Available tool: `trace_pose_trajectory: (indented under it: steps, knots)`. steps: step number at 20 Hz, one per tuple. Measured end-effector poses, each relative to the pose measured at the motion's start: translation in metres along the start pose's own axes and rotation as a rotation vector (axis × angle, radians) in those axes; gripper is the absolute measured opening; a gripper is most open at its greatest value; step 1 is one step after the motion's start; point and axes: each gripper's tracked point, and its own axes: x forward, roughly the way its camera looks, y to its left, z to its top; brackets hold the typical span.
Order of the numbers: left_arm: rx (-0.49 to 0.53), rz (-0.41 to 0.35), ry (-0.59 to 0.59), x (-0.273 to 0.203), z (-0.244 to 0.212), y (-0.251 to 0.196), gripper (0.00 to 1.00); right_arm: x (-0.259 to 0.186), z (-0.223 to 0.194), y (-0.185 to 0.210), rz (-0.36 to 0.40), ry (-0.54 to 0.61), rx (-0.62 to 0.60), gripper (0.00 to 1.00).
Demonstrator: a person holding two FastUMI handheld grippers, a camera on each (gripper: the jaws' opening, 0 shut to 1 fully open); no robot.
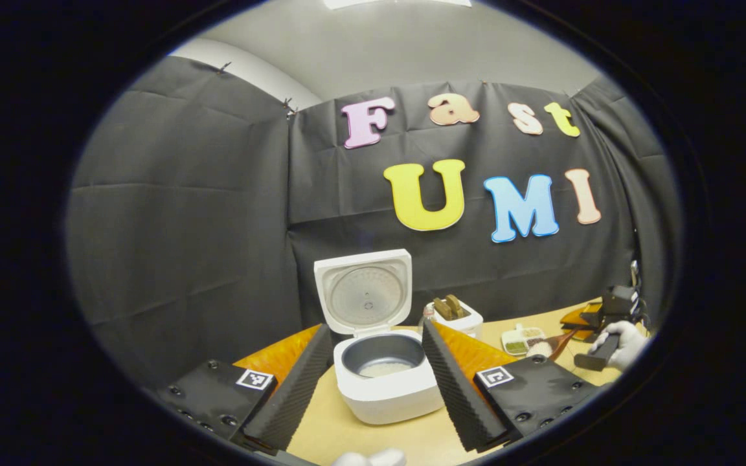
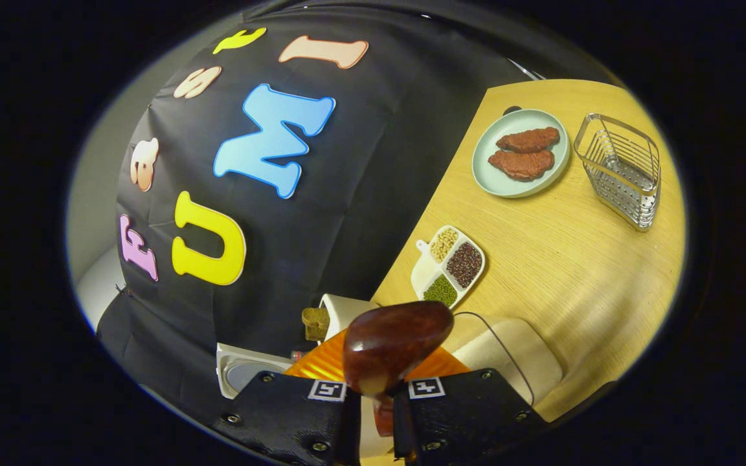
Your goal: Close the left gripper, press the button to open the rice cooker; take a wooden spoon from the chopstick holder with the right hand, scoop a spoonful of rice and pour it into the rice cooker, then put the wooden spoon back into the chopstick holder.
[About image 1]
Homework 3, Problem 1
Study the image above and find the black backdrop cloth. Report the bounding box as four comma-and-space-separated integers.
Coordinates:
65, 55, 681, 389

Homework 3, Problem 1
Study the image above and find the brown wooden spoon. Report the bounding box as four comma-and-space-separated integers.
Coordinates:
527, 327, 579, 362

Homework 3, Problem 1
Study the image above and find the white toaster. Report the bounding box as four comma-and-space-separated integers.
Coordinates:
433, 299, 484, 338

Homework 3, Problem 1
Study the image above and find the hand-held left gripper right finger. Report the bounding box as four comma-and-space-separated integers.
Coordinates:
421, 318, 607, 454

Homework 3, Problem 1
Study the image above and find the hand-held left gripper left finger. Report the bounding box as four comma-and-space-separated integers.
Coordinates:
143, 324, 335, 457

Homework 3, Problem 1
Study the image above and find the white rice cooker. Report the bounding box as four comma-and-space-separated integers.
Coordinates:
313, 249, 445, 426

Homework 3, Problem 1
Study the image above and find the white divided dish of beans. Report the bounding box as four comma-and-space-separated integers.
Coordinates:
501, 324, 547, 357

